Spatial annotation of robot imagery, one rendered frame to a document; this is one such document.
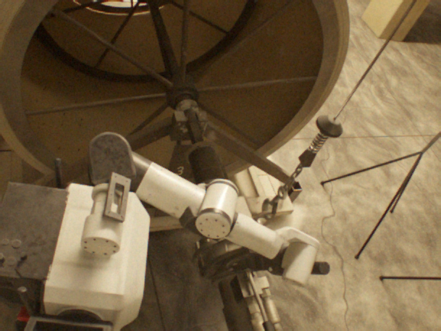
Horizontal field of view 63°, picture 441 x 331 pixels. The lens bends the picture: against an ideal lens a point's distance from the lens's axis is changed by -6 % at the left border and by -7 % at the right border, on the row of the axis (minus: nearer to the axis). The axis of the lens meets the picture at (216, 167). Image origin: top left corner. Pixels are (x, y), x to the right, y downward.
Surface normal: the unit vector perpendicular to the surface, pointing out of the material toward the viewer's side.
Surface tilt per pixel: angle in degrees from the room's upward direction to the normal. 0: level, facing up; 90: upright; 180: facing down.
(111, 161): 20
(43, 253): 0
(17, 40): 90
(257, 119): 58
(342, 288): 0
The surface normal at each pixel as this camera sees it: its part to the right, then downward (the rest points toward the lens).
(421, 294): 0.27, -0.61
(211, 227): -0.20, 0.60
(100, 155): 0.30, -0.29
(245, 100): -0.59, -0.30
